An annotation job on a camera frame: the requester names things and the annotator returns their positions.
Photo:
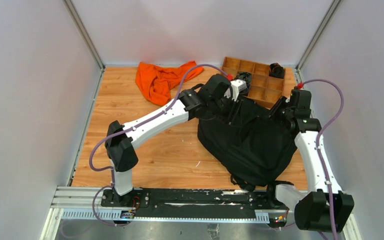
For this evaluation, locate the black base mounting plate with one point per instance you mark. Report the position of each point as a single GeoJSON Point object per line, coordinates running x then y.
{"type": "Point", "coordinates": [200, 204]}

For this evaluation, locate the black student backpack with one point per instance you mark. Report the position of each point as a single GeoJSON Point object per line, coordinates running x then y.
{"type": "Point", "coordinates": [254, 149]}

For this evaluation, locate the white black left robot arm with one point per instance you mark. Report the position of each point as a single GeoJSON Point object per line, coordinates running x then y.
{"type": "Point", "coordinates": [215, 98]}

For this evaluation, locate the orange cloth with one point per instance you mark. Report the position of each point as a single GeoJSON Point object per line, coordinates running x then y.
{"type": "Point", "coordinates": [155, 83]}

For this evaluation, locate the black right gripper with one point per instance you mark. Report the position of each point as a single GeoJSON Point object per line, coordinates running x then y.
{"type": "Point", "coordinates": [281, 102]}

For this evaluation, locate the wooden compartment tray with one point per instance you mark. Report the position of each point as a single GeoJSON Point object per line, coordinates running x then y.
{"type": "Point", "coordinates": [264, 89]}

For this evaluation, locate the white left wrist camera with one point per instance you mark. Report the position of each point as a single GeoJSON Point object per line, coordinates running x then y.
{"type": "Point", "coordinates": [236, 86]}

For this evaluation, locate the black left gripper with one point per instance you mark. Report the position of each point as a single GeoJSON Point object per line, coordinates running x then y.
{"type": "Point", "coordinates": [230, 110]}

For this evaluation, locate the aluminium frame rail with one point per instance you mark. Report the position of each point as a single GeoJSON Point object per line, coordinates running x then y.
{"type": "Point", "coordinates": [96, 213]}

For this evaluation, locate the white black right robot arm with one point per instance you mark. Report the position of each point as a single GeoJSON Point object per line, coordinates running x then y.
{"type": "Point", "coordinates": [325, 207]}

